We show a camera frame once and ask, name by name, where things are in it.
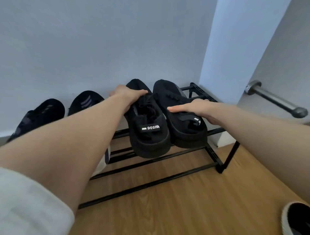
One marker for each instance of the person's right hand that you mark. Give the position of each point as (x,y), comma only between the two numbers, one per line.
(201,107)

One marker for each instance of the person's right forearm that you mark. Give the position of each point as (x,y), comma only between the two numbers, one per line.
(266,138)

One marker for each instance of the black metal shoe rack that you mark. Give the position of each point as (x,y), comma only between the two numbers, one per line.
(145,186)

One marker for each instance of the person's left thumb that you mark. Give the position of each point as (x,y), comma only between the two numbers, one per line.
(141,92)

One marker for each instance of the black platform shoe white label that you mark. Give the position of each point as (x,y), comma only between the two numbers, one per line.
(147,135)

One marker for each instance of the person's right fingers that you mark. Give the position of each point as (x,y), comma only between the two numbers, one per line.
(181,107)

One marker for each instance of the white sleeve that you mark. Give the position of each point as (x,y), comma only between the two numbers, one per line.
(29,208)

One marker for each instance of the black sneaker grey stripes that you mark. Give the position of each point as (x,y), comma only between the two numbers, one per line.
(38,116)

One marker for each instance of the person's left hand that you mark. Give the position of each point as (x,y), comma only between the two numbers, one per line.
(126,95)

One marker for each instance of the black slipper white rim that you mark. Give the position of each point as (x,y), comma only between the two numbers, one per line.
(299,218)

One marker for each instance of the black platform shoe grey toe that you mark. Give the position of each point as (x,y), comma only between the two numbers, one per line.
(186,130)

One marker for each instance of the black sneaker purple stripes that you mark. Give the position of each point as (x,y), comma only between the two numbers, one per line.
(84,101)

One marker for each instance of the person's left forearm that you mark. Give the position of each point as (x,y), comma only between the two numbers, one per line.
(80,142)

